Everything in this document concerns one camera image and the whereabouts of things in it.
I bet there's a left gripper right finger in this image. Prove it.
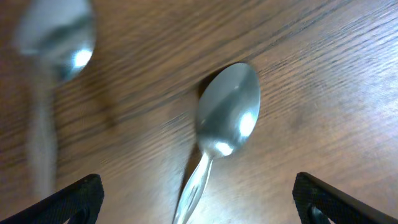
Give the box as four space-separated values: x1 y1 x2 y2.
292 172 397 224

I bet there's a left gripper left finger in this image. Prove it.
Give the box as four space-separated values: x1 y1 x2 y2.
1 174 104 224

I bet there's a small teaspoon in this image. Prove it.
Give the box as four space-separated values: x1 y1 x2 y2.
173 62 261 223
13 0 96 200

